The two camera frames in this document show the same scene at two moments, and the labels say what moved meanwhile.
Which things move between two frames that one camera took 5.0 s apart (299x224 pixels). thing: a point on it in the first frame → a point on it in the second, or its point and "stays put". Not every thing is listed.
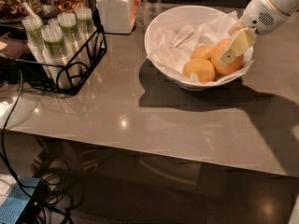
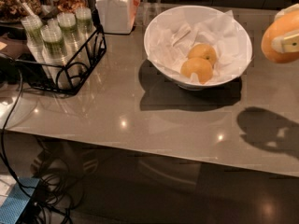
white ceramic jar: [118, 8] stays put
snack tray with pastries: [70, 4] stays put
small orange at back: [202, 50] stays put
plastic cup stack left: [34, 27] stays put
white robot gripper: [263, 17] → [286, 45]
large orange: [225, 69] → [282, 27]
